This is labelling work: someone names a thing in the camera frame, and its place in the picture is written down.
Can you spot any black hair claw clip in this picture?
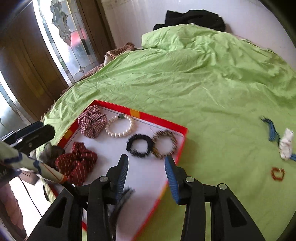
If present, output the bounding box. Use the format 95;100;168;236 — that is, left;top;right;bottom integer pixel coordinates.
108;187;135;240

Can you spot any red polka dot scrunchie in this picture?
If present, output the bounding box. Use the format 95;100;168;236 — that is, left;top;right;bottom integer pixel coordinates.
55;142;98;186

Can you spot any black hair tie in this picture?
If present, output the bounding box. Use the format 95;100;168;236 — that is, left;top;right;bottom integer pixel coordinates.
126;133;154;158

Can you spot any white pearl bracelet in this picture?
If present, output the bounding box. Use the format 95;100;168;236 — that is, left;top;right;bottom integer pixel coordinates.
105;114;135;139

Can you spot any red bead bracelet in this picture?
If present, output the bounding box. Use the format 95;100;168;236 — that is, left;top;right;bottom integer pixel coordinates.
270;167;286;182

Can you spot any white patterned scrunchie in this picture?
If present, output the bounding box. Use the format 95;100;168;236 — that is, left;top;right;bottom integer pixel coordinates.
279;128;293;160

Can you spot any left hand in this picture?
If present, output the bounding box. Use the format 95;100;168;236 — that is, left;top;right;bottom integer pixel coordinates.
1;183;27;240

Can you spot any grey green scrunchie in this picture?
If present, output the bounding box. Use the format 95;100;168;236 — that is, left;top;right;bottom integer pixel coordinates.
39;143;65;169

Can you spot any red rimmed white tray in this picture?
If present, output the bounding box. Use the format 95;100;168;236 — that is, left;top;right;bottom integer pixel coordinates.
58;100;188;240

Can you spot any red white checked scrunchie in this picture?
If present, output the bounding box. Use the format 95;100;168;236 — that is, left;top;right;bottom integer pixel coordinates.
78;105;107;138

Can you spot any green bed sheet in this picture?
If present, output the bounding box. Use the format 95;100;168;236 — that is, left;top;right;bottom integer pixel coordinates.
44;25;295;240

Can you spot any stained glass door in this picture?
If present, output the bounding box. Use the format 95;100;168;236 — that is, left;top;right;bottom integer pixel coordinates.
33;0;99;86

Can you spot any black clothing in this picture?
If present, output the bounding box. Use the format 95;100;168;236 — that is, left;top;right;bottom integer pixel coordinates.
153;9;226;32

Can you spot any black cable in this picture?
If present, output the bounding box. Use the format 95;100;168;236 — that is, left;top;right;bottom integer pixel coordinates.
19;177;50;218

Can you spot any leopard print hair tie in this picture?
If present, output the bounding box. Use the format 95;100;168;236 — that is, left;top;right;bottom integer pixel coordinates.
151;129;178;160

